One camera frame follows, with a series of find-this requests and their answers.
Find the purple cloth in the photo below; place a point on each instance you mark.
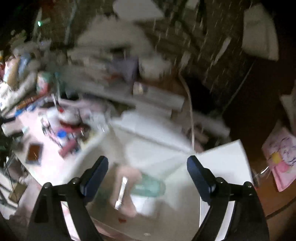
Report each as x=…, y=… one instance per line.
x=127, y=68

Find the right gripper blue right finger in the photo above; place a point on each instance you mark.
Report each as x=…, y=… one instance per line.
x=203, y=178

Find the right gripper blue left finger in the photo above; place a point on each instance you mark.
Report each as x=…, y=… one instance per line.
x=92, y=178

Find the white panda bowl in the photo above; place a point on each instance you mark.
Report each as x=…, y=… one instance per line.
x=154, y=67

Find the white storage box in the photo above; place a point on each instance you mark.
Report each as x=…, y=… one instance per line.
x=158, y=148

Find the pink hanging wall organizer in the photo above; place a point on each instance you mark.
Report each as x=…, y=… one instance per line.
x=279, y=151

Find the colourful tissue pack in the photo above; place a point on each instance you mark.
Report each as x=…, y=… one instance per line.
x=44, y=82

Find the blue cap white jar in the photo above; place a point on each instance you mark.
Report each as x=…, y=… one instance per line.
x=62, y=135

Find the small teal cap bottle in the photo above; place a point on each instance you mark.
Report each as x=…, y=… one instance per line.
x=149, y=186

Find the stack of books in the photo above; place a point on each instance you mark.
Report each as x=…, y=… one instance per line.
x=88, y=71

